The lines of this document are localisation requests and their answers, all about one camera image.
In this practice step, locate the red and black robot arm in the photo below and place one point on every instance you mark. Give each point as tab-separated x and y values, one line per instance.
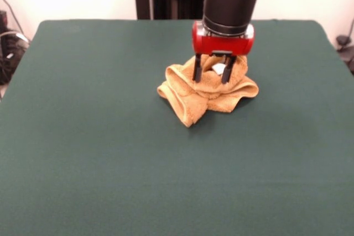
229	4

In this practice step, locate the yellow terry towel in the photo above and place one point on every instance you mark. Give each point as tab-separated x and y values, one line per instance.
188	95

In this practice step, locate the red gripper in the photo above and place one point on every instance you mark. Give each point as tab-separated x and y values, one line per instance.
221	45

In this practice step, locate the dark green tablecloth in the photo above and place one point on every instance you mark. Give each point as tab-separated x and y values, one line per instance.
83	150

